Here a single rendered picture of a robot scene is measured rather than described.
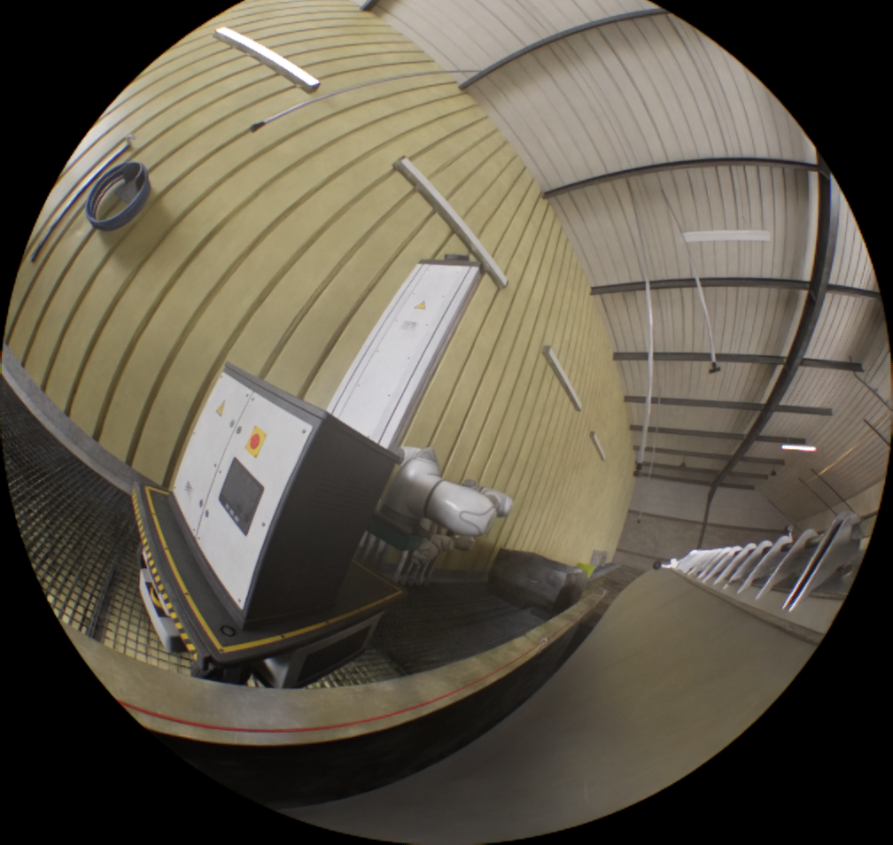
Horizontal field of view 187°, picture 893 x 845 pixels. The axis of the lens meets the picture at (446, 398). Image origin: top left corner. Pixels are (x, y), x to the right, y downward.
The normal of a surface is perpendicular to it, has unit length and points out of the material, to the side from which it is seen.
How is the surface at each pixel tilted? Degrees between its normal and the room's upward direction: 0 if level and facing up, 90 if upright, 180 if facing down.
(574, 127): 180
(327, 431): 90
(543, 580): 89
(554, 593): 90
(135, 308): 90
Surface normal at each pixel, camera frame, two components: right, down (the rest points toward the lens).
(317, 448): 0.88, 0.26
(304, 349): 0.69, 0.05
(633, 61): -0.39, 0.87
